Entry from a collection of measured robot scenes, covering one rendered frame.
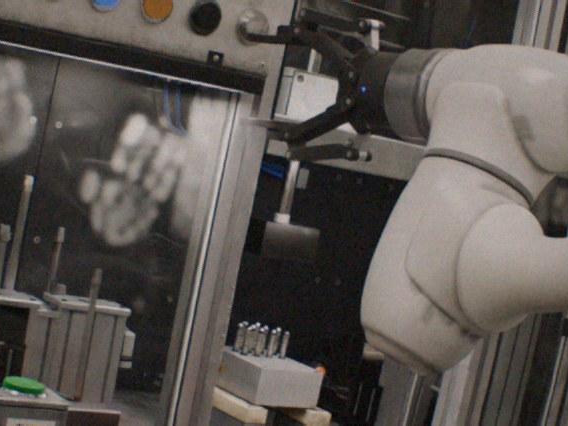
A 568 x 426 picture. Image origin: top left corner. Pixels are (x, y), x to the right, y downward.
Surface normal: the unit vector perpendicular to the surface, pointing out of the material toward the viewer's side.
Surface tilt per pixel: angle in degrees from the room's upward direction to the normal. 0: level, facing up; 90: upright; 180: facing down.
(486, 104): 79
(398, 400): 90
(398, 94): 96
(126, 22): 90
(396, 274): 74
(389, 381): 90
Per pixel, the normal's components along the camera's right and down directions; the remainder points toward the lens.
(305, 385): 0.55, 0.15
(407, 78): -0.70, -0.29
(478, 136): -0.40, -0.22
